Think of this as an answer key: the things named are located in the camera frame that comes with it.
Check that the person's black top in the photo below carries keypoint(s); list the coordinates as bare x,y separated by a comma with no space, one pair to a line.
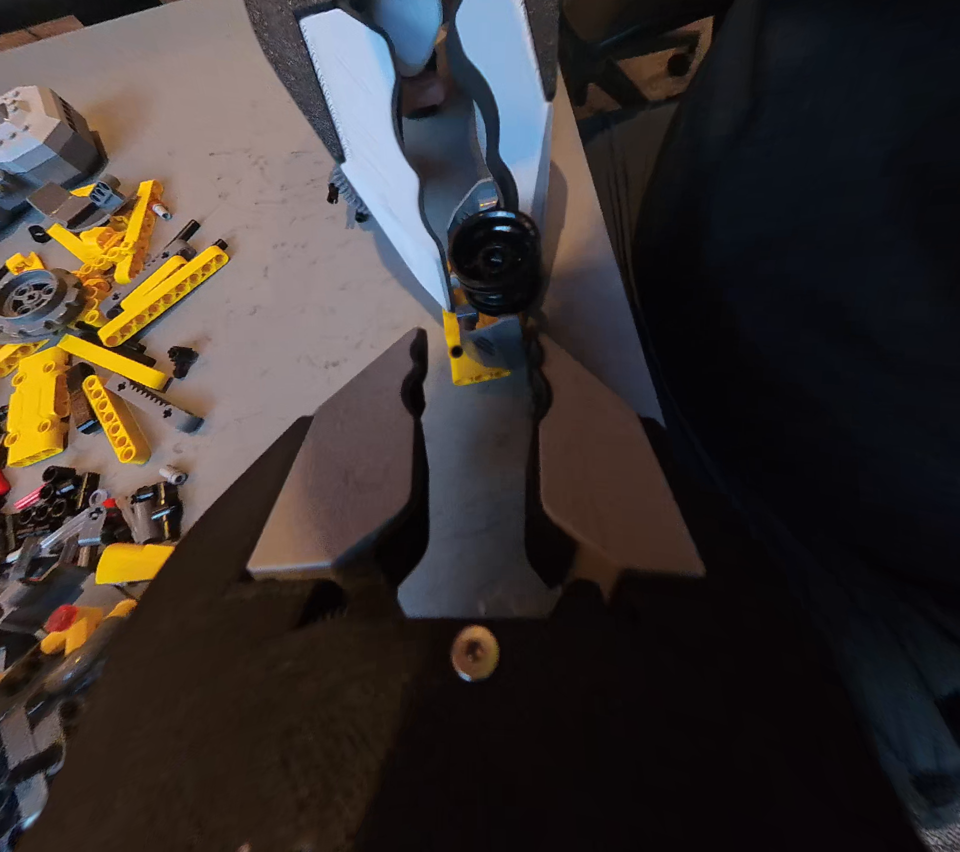
825,267

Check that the light grey desk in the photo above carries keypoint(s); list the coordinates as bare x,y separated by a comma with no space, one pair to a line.
262,192

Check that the pile of loose building pieces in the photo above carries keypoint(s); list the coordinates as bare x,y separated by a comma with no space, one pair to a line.
157,289

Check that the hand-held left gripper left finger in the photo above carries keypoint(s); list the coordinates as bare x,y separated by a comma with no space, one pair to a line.
352,484

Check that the black office chair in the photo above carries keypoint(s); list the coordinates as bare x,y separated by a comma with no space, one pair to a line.
622,49

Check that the person's grey pants leg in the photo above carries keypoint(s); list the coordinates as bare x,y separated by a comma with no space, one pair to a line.
622,192

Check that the yellow curved panel piece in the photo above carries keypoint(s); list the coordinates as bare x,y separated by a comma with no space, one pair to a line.
131,562

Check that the grey toothed rack piece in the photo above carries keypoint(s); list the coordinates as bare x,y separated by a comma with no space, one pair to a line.
150,406

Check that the yellow frame block assembly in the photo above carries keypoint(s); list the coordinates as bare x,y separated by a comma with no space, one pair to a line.
491,259

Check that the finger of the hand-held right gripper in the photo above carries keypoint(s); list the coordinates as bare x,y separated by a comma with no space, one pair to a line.
502,57
367,117

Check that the grey wheel hub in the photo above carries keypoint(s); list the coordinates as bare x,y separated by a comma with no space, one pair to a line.
34,301

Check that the grey battery box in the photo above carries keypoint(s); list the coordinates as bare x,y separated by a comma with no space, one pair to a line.
45,139

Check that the grey gear block assembly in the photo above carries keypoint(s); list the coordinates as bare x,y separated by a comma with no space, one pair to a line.
349,196

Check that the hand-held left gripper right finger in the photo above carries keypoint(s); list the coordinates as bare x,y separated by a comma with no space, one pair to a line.
607,492

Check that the person's right hand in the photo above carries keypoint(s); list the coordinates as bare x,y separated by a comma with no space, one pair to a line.
427,91

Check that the small black connector piece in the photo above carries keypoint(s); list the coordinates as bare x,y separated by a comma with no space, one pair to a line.
182,361

